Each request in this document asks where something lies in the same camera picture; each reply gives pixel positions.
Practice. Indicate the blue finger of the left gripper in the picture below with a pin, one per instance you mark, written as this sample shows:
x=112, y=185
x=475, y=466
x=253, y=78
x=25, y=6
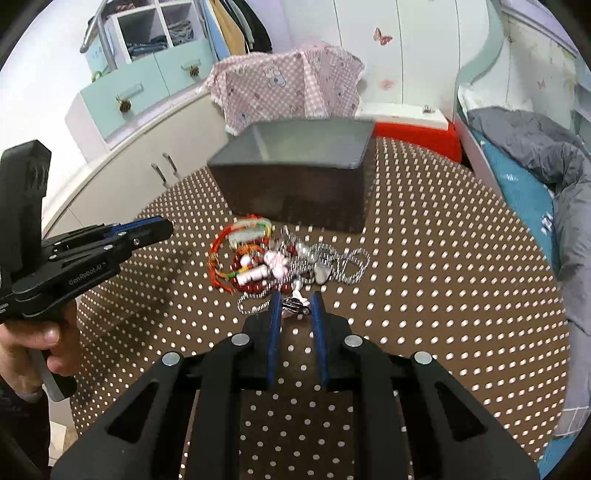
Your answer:
x=141, y=233

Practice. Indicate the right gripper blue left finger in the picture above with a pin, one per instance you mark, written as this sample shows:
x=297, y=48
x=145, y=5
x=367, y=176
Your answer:
x=180, y=419

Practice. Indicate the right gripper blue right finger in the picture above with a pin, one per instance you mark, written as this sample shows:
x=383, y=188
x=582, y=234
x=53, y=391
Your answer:
x=411, y=417

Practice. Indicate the person's left hand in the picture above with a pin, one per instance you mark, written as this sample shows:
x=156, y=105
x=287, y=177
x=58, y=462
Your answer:
x=19, y=338

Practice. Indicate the beige low cabinet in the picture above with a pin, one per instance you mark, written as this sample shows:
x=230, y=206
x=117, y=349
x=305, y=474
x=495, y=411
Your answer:
x=117, y=186

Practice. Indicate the teal drawer unit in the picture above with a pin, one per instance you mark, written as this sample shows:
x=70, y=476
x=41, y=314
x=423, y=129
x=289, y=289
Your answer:
x=110, y=108

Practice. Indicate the brown polka dot tablecloth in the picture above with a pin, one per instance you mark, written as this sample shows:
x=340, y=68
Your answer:
x=453, y=271

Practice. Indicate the dark metal tin box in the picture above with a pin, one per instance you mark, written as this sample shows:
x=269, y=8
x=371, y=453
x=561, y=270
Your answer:
x=318, y=172

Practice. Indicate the lilac stair shelf unit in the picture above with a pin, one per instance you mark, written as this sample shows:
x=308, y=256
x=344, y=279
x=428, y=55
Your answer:
x=136, y=29

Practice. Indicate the metal handrail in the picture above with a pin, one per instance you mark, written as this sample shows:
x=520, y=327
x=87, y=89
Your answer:
x=95, y=45

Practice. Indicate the hanging clothes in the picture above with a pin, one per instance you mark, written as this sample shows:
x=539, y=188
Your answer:
x=233, y=28

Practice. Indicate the pink polka dot cloth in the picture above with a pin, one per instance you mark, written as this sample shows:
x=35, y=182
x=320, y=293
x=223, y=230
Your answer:
x=314, y=82

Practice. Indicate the teal bed sheet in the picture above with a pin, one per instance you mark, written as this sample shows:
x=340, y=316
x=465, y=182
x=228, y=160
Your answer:
x=526, y=195

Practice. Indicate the grey duvet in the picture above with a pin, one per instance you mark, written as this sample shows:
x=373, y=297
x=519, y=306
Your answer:
x=561, y=161

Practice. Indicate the red storage ottoman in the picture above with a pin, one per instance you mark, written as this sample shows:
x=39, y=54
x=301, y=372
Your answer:
x=423, y=126

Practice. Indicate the pink butterfly sticker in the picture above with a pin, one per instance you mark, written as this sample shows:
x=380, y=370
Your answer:
x=381, y=38

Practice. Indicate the white wardrobe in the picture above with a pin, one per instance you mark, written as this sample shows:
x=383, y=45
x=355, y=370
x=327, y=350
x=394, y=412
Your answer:
x=432, y=40

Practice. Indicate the teal bunk bed frame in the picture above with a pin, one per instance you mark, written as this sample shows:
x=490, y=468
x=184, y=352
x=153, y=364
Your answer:
x=527, y=61

